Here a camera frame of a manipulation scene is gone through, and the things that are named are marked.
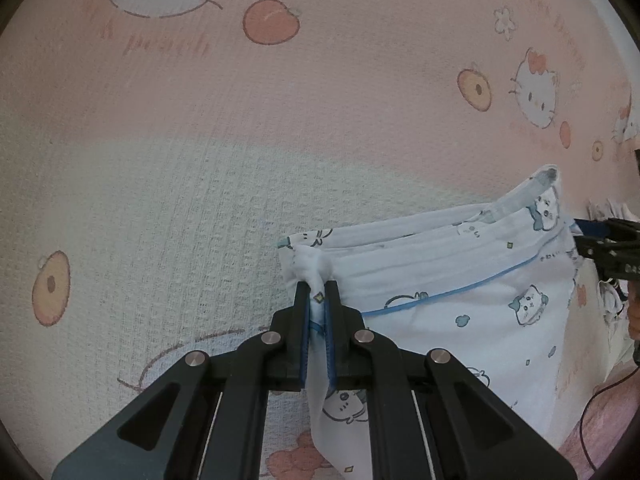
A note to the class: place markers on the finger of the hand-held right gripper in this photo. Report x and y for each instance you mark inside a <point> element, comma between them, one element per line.
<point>620,260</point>
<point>590,226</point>

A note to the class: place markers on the person's right leg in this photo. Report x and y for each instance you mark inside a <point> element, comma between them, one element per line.
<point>615,425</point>

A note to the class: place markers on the pink cat print blanket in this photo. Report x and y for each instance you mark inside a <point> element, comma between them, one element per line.
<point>150,160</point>

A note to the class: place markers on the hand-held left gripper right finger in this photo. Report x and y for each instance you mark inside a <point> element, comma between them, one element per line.
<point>331,355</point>

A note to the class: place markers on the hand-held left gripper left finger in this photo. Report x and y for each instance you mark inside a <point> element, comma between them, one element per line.
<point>303,350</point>

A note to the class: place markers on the white cartoon print pants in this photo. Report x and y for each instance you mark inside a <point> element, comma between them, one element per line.
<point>450,335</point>

